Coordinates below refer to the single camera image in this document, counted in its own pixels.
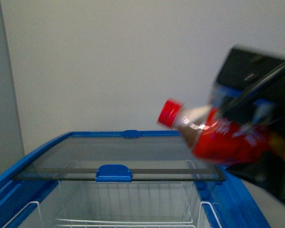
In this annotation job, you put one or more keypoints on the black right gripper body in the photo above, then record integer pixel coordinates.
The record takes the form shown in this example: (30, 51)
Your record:
(250, 90)

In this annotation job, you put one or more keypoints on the blue rear lid handle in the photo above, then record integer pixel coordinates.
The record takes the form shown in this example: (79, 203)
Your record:
(129, 134)

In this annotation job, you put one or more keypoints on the red labelled drink bottle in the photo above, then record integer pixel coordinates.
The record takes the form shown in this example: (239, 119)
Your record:
(214, 139)

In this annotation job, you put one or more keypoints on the white blue chest freezer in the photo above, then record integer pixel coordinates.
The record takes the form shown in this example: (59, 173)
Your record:
(231, 201)

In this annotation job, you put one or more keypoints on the sliding glass freezer lid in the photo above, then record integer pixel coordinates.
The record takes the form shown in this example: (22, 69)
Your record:
(150, 158)

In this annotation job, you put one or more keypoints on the white wire freezer basket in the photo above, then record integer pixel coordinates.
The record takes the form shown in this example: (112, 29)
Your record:
(91, 204)

